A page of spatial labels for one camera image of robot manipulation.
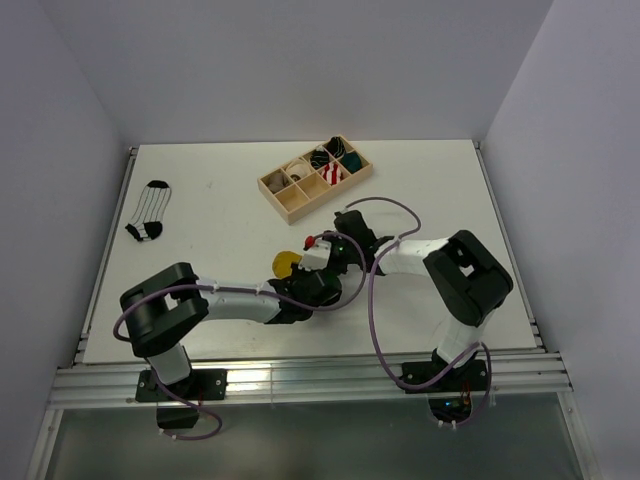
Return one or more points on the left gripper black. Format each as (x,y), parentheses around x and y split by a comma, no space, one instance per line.
(295,272)

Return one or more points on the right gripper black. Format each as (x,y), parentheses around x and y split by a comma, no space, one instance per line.
(340,268)

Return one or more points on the yellow sock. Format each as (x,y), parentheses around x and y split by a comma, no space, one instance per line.
(284,263)

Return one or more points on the white black striped sock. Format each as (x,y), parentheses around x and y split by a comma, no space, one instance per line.
(146,221)

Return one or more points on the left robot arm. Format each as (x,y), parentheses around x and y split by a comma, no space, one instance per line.
(160,311)

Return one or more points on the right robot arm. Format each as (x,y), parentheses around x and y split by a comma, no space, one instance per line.
(471,282)

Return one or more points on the red white striped rolled sock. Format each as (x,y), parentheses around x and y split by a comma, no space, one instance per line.
(332,173)

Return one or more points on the wooden compartment tray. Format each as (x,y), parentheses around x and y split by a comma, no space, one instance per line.
(303,197)

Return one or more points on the dark green rolled sock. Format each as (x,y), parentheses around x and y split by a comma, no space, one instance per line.
(351,162)

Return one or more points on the cream rolled sock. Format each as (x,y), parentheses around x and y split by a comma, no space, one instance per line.
(298,169)

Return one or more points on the black white rolled sock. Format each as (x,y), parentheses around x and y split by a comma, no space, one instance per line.
(319,159)

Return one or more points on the beige rolled sock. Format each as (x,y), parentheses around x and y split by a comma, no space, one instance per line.
(276,182)

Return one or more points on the black striped rolled sock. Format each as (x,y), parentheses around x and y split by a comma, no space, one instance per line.
(335,147)

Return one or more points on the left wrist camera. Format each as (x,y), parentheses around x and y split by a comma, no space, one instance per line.
(316,256)

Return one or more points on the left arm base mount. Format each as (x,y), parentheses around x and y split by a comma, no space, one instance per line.
(180,406)

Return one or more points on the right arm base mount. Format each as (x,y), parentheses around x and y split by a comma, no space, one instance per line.
(458,395)

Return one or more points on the aluminium frame rail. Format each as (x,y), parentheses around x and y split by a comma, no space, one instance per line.
(294,381)

